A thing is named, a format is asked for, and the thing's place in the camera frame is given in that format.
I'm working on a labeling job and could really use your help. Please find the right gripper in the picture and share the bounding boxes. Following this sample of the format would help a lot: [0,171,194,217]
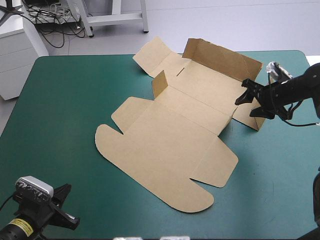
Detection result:
[234,78,299,120]

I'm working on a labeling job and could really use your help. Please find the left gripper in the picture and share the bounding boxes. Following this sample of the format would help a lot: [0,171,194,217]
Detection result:
[12,183,81,231]

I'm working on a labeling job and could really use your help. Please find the brown cardboard box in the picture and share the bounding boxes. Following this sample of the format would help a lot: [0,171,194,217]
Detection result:
[94,36,266,214]

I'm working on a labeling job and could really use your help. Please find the white cabinet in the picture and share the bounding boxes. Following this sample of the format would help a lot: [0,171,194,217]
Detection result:
[0,11,50,101]

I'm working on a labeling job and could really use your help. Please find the black chair base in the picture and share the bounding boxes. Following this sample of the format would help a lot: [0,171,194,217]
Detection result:
[0,0,25,26]

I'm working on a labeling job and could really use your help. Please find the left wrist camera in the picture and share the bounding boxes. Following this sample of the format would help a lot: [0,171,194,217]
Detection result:
[14,175,55,204]

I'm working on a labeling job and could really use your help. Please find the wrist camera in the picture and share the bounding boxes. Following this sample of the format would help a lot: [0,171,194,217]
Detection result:
[265,60,294,83]
[14,175,55,204]

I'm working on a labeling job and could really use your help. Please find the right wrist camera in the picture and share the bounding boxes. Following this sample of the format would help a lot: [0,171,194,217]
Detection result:
[265,60,294,83]

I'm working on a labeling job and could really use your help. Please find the black cable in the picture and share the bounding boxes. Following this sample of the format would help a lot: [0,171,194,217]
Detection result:
[281,98,320,128]
[0,194,15,212]

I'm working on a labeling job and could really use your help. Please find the white metal frame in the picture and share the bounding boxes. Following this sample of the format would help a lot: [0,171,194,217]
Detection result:
[65,0,150,39]

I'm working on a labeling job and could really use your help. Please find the tangled black floor cables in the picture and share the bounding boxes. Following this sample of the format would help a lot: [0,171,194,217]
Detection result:
[21,0,87,49]

